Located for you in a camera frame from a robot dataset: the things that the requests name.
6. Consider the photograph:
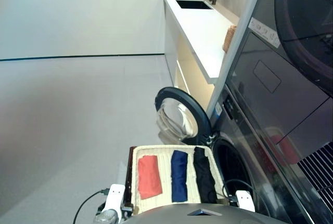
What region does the black sink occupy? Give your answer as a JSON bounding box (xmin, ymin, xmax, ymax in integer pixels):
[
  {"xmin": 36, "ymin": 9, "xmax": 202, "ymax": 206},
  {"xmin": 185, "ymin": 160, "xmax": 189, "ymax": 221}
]
[{"xmin": 174, "ymin": 0, "xmax": 213, "ymax": 10}]

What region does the black cloth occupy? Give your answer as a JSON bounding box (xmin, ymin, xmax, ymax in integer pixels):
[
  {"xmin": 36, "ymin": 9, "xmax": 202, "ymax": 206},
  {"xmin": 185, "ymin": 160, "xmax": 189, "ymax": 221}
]
[{"xmin": 193, "ymin": 146, "xmax": 220, "ymax": 204}]

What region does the round washing machine door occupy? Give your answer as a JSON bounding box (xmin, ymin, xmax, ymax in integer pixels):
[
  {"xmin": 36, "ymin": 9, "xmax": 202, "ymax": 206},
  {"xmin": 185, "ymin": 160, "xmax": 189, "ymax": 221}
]
[{"xmin": 155, "ymin": 86, "xmax": 213, "ymax": 146}]

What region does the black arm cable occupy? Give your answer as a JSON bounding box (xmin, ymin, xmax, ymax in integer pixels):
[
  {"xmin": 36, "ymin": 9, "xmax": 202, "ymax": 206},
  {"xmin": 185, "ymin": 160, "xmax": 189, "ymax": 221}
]
[
  {"xmin": 222, "ymin": 178, "xmax": 272, "ymax": 217},
  {"xmin": 72, "ymin": 188, "xmax": 110, "ymax": 224}
]

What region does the dark grey dryer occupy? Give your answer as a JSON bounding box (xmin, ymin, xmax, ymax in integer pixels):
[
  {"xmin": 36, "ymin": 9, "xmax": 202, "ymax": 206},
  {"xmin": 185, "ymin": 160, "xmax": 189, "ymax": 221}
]
[{"xmin": 208, "ymin": 0, "xmax": 333, "ymax": 224}]

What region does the brown woven holder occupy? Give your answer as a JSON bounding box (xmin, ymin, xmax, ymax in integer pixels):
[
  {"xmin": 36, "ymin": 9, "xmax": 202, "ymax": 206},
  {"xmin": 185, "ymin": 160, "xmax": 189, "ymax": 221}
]
[{"xmin": 223, "ymin": 25, "xmax": 237, "ymax": 54}]

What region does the pale woven basket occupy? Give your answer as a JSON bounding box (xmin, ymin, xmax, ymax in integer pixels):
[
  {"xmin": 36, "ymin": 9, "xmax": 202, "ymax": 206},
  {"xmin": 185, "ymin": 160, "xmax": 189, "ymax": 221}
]
[{"xmin": 129, "ymin": 144, "xmax": 227, "ymax": 213}]

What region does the silver robot torso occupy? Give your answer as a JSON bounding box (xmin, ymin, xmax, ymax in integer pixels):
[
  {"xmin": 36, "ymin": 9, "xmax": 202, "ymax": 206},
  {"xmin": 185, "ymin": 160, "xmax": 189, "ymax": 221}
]
[{"xmin": 124, "ymin": 202, "xmax": 290, "ymax": 224}]

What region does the navy blue cloth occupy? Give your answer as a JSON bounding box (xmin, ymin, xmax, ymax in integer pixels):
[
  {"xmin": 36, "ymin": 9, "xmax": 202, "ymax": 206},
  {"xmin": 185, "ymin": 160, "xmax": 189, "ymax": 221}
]
[{"xmin": 170, "ymin": 150, "xmax": 189, "ymax": 204}]

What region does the orange cloth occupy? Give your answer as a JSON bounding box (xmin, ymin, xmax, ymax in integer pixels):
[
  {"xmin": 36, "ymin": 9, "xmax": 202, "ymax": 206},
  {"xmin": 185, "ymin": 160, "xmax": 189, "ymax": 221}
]
[{"xmin": 137, "ymin": 155, "xmax": 163, "ymax": 200}]

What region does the white dryer label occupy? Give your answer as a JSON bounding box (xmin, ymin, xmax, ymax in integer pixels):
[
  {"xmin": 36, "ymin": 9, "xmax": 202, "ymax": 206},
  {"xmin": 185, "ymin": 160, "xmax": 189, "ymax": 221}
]
[{"xmin": 248, "ymin": 17, "xmax": 281, "ymax": 49}]

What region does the black vent grille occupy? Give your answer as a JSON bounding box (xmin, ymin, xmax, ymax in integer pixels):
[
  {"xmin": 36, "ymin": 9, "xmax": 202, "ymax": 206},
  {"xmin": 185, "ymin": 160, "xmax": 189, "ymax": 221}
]
[{"xmin": 298, "ymin": 142, "xmax": 333, "ymax": 210}]

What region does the white counter cabinet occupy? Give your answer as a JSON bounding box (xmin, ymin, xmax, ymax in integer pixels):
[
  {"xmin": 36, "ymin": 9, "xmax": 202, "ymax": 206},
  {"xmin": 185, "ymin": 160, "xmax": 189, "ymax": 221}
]
[{"xmin": 163, "ymin": 0, "xmax": 240, "ymax": 113}]

